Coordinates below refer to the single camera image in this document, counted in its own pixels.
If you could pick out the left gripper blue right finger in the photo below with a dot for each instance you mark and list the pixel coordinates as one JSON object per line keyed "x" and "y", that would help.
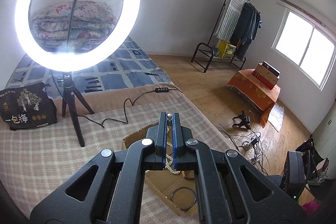
{"x": 180, "y": 134}

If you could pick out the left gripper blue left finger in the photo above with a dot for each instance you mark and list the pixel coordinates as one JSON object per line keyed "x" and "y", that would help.
{"x": 158, "y": 134}

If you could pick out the pink sleeve forearm right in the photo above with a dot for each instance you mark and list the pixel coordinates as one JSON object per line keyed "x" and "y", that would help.
{"x": 311, "y": 207}

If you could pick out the small black floor tripod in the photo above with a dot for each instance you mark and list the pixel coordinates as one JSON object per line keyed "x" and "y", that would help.
{"x": 242, "y": 120}

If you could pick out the blue patterned mattress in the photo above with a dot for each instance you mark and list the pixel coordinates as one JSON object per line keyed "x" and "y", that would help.
{"x": 127, "y": 67}

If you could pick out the black clothes rack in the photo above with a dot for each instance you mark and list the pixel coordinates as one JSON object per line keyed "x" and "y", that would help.
{"x": 206, "y": 54}

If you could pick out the orange cloth covered table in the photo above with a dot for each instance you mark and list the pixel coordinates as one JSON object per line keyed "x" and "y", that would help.
{"x": 256, "y": 91}

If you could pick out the yellow box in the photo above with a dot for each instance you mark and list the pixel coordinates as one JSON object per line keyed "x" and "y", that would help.
{"x": 226, "y": 49}

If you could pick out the black tripod stand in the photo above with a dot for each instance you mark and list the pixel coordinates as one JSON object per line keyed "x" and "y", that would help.
{"x": 70, "y": 92}

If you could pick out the stacked boxes on table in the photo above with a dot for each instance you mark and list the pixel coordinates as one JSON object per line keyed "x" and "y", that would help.
{"x": 267, "y": 74}

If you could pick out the plaid pink blanket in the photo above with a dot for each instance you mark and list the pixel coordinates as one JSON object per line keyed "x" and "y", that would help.
{"x": 35, "y": 162}

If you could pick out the folded floral quilt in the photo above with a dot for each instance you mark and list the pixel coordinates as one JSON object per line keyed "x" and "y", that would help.
{"x": 92, "y": 23}

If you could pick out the striped hanging towel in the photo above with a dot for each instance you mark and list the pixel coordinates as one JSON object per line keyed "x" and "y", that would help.
{"x": 228, "y": 19}

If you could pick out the black snack bag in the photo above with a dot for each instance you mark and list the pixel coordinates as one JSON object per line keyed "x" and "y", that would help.
{"x": 27, "y": 107}

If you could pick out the dark hanging clothes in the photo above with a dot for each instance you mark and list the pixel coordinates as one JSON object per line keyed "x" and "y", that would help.
{"x": 246, "y": 29}

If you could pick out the window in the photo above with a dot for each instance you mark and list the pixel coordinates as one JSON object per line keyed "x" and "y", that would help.
{"x": 308, "y": 47}

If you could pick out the white power strip with cables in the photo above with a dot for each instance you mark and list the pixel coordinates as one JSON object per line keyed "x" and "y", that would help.
{"x": 250, "y": 146}

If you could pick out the white ring light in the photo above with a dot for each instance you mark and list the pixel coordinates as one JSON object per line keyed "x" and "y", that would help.
{"x": 127, "y": 10}

